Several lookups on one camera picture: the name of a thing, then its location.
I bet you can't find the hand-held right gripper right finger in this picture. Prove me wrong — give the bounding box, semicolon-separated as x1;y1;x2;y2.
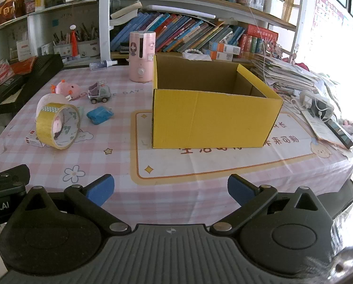
209;174;334;236

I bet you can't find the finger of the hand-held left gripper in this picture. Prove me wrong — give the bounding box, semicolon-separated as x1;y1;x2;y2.
0;164;31;186

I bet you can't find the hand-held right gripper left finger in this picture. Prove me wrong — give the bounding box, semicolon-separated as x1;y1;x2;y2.
18;174;132;237

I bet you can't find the yellow cardboard box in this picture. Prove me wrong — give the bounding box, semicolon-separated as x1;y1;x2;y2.
152;54;284;149

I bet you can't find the pink checked tablecloth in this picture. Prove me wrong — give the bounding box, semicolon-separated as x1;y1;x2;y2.
0;62;353;243

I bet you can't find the small red white box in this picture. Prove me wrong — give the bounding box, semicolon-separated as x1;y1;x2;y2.
25;136;45;148

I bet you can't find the yellow tape roll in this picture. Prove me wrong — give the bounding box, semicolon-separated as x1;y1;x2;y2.
36;102;81;150

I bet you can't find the blue crumpled cloth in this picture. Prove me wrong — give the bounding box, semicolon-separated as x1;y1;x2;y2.
86;106;113;125

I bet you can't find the grey toy car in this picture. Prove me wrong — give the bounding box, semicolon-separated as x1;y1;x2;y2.
88;82;111;105

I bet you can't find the printed paper leaflet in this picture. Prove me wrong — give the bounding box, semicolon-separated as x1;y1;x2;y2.
301;109;353;155

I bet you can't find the pink axolotl plush toy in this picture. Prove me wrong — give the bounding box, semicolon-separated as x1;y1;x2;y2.
50;80;82;97

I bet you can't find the red printed packet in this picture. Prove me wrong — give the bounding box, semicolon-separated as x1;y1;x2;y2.
0;57;38;95

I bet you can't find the white power strip with plugs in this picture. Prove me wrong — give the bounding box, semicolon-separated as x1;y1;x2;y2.
300;91;334;122

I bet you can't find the dark phone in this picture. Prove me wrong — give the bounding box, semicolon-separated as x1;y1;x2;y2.
324;118;353;150

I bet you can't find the stack of magazines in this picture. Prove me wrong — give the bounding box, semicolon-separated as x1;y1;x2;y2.
250;54;322;96

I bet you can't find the white red carton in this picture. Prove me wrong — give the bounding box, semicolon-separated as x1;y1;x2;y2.
17;40;33;61

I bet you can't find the small spray bottle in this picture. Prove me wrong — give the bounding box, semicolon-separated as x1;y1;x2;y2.
89;60;118;71

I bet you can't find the white pen holder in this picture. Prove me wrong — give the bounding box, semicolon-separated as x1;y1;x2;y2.
53;43;77;59
77;40;100;58

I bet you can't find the pink cylindrical tumbler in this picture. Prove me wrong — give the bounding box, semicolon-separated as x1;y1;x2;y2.
128;31;156;83

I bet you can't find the orange white box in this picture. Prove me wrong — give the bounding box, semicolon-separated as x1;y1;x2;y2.
210;52;239;62
209;42;241;54

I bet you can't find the red slim bottle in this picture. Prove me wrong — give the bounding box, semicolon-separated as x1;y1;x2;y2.
70;24;78;57

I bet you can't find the red boxed book set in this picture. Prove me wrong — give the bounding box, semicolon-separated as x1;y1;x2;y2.
238;25;279;57

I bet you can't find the white bookshelf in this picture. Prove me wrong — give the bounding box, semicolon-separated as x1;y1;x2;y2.
0;0;305;63

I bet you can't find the row of leaning books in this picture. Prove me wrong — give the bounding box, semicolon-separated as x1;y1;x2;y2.
110;12;248;54

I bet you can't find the white pen cup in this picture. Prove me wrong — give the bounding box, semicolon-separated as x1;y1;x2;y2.
263;0;285;19

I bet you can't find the white hanging cable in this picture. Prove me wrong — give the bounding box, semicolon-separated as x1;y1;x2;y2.
238;0;270;81

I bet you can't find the pink wall poster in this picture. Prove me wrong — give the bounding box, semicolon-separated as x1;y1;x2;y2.
312;0;344;36

